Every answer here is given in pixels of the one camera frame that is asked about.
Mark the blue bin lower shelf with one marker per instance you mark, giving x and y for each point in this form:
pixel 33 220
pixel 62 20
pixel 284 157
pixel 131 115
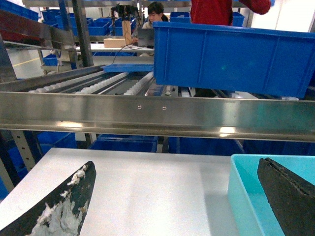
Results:
pixel 133 143

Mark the seated person black hair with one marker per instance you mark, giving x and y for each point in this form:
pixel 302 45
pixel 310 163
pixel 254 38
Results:
pixel 155 14

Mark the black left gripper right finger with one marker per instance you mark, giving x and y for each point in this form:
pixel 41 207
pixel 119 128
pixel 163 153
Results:
pixel 291 197

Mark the cardboard box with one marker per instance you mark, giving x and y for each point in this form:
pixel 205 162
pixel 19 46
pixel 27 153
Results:
pixel 114 42

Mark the large blue plastic bin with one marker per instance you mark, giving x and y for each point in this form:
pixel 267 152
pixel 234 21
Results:
pixel 263 61

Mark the white roller conveyor track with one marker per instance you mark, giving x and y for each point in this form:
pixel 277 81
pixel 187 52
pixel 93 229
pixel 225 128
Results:
pixel 136 88

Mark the light teal plastic bin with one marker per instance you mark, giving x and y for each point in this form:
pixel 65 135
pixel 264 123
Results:
pixel 252 213

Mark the person in red shirt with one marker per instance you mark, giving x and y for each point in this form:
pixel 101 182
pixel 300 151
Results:
pixel 219 12

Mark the flat blue bin lid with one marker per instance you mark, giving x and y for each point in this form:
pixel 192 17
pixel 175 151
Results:
pixel 128 68

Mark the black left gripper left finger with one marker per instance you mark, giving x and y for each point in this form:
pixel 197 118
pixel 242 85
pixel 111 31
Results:
pixel 60 213

